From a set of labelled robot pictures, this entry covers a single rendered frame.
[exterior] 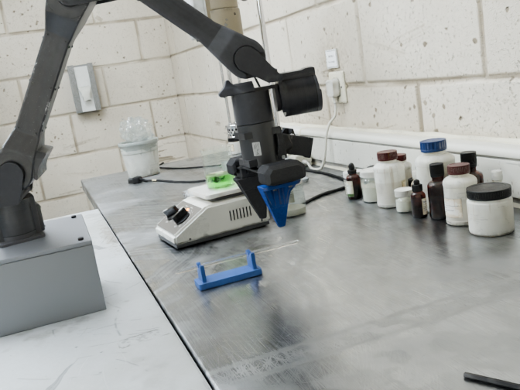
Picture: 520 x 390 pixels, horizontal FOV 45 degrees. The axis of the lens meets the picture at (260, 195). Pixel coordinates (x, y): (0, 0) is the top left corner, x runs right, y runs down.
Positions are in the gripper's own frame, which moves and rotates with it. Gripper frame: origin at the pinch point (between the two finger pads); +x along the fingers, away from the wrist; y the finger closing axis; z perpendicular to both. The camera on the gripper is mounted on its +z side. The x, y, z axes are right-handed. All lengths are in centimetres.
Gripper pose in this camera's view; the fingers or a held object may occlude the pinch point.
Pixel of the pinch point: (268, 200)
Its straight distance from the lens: 95.8
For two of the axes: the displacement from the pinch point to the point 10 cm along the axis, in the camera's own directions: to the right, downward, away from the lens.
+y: -3.5, -1.2, 9.3
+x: 1.7, 9.7, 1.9
